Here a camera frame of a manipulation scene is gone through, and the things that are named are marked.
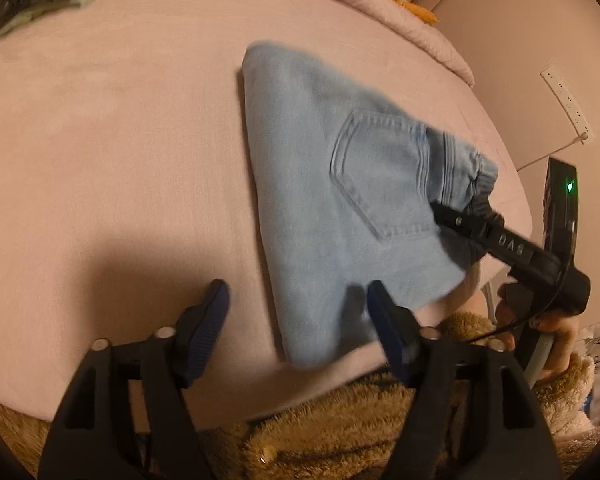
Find light blue denim pants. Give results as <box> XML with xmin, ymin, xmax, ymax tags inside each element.
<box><xmin>241</xmin><ymin>41</ymin><xmax>506</xmax><ymax>372</ymax></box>

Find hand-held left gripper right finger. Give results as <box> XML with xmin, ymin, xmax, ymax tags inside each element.
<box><xmin>367</xmin><ymin>280</ymin><xmax>563</xmax><ymax>480</ymax></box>

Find person's right hand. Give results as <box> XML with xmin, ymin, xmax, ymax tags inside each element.
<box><xmin>495</xmin><ymin>282</ymin><xmax>581</xmax><ymax>381</ymax></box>

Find person's right forearm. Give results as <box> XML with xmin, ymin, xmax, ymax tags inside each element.
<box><xmin>527</xmin><ymin>347</ymin><xmax>597</xmax><ymax>438</ymax></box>

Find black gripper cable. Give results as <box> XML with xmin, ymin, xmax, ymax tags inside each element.
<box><xmin>460</xmin><ymin>260</ymin><xmax>576</xmax><ymax>347</ymax></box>

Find pink quilt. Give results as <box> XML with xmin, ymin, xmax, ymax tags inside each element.
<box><xmin>130</xmin><ymin>0</ymin><xmax>477</xmax><ymax>88</ymax></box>

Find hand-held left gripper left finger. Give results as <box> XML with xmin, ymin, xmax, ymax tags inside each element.
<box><xmin>37</xmin><ymin>279</ymin><xmax>231</xmax><ymax>480</ymax></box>

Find white power cable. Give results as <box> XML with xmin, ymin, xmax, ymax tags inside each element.
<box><xmin>516</xmin><ymin>131</ymin><xmax>588</xmax><ymax>172</ymax></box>

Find pink bed sheet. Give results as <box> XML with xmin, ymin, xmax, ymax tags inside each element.
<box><xmin>0</xmin><ymin>0</ymin><xmax>533</xmax><ymax>423</ymax></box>

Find white power strip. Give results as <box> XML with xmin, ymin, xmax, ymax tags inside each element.
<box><xmin>540</xmin><ymin>59</ymin><xmax>596</xmax><ymax>146</ymax></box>

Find brown fleece robe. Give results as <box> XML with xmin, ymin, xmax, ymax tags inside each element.
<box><xmin>0</xmin><ymin>311</ymin><xmax>566</xmax><ymax>480</ymax></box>

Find green folded garment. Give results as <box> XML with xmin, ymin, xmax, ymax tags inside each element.
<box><xmin>0</xmin><ymin>0</ymin><xmax>131</xmax><ymax>43</ymax></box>

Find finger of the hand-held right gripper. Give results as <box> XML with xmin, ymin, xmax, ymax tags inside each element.
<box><xmin>430</xmin><ymin>202</ymin><xmax>567</xmax><ymax>276</ymax></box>

